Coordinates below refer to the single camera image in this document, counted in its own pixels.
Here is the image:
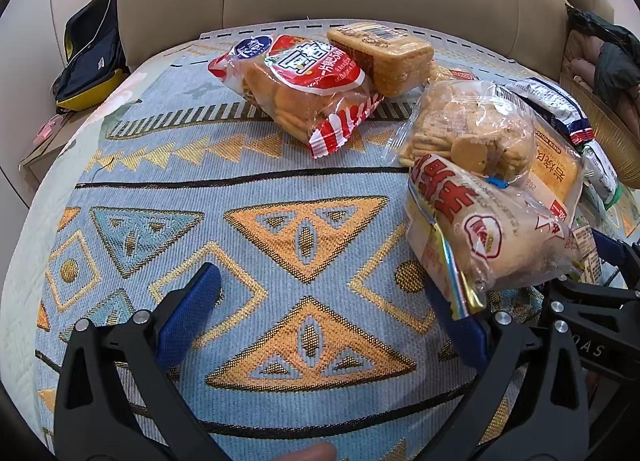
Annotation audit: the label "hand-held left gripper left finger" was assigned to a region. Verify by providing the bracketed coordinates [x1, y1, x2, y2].
[52, 262, 236, 461]

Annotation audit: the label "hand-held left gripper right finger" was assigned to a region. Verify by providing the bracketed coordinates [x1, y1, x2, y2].
[425, 283, 593, 461]

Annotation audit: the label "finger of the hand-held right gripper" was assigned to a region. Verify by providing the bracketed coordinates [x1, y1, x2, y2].
[542, 280, 640, 329]
[592, 228, 640, 289]

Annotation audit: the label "green white snack packet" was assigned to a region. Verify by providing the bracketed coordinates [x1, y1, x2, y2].
[580, 141, 623, 212]

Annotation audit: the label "large rice cracker bag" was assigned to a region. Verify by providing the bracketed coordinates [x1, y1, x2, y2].
[405, 154, 588, 319]

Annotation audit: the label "orange bread package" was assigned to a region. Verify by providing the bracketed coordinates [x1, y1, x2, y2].
[520, 116, 586, 222]

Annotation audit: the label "woven basket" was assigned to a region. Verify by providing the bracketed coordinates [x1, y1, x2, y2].
[560, 76, 640, 192]

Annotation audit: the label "blue white snack packet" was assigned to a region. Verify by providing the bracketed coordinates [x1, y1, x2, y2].
[505, 78, 595, 146]

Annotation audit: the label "clear round cookie bag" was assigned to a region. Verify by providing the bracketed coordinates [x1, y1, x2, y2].
[385, 78, 538, 184]

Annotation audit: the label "red white biscuit bag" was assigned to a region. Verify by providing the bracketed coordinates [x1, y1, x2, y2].
[207, 34, 385, 160]

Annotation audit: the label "brown cracker pack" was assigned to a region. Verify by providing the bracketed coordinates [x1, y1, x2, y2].
[326, 21, 435, 98]

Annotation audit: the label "person's left hand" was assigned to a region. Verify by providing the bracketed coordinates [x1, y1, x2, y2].
[295, 443, 338, 461]

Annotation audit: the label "tan printed packet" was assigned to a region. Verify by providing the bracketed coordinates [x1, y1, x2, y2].
[565, 224, 603, 284]

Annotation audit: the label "blue patterned woven blanket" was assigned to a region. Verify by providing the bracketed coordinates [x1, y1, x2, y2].
[35, 24, 640, 461]

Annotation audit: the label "dark clothes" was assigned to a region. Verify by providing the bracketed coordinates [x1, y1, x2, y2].
[565, 4, 640, 112]

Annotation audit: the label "cardboard box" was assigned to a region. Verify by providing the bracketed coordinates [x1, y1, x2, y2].
[19, 108, 81, 172]

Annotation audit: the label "pink card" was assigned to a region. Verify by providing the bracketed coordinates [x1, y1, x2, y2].
[34, 116, 63, 144]

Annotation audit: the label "small orange packet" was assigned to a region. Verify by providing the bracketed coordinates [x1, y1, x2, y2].
[437, 66, 473, 84]

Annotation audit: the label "navy bag with yellow trim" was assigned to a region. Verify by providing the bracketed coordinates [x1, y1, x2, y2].
[52, 0, 128, 114]

